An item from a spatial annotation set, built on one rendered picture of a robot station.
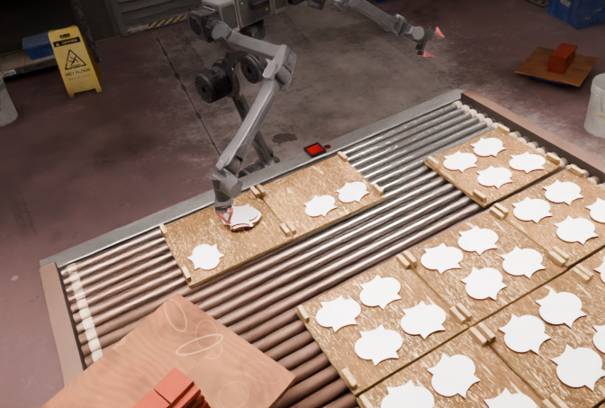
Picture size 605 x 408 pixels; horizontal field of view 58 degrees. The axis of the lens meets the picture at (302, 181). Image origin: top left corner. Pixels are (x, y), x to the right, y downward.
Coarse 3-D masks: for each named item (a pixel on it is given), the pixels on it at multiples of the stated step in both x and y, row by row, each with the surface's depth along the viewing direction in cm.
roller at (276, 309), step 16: (560, 160) 222; (464, 208) 206; (480, 208) 207; (432, 224) 201; (448, 224) 202; (400, 240) 197; (416, 240) 197; (368, 256) 193; (384, 256) 192; (336, 272) 189; (352, 272) 188; (304, 288) 184; (320, 288) 184; (272, 304) 180; (288, 304) 180; (256, 320) 176
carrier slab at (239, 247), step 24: (192, 216) 216; (216, 216) 215; (264, 216) 212; (168, 240) 207; (192, 240) 205; (216, 240) 204; (240, 240) 203; (264, 240) 201; (288, 240) 201; (192, 264) 196; (240, 264) 195
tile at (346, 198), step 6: (348, 186) 219; (354, 186) 219; (360, 186) 218; (336, 192) 218; (342, 192) 217; (348, 192) 216; (354, 192) 216; (360, 192) 216; (366, 192) 215; (342, 198) 214; (348, 198) 214; (354, 198) 213; (360, 198) 213
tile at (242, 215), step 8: (240, 208) 211; (248, 208) 211; (224, 216) 208; (232, 216) 208; (240, 216) 207; (248, 216) 207; (256, 216) 207; (232, 224) 204; (240, 224) 205; (248, 224) 204
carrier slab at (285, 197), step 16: (336, 160) 235; (288, 176) 230; (304, 176) 229; (320, 176) 228; (336, 176) 227; (352, 176) 226; (272, 192) 223; (288, 192) 222; (304, 192) 221; (320, 192) 220; (272, 208) 215; (288, 208) 214; (304, 208) 213; (352, 208) 210; (304, 224) 206; (320, 224) 205
